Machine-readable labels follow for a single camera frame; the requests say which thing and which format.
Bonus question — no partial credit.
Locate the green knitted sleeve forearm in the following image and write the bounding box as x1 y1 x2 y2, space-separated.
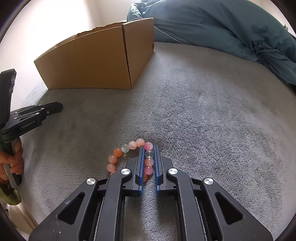
0 182 22 205

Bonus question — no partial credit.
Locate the teal blue duvet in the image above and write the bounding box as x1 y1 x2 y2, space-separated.
127 1 295 85

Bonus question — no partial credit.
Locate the pink orange bead bracelet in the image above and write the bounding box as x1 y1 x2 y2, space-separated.
106 138 155 182

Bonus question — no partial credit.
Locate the brown cardboard box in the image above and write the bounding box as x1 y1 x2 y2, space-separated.
34 18 154 90

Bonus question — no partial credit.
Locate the person's left hand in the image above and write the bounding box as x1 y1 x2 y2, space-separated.
0 138 24 181

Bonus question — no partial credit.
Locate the grey bed sheet mattress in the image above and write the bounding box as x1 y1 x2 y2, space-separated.
20 43 295 238

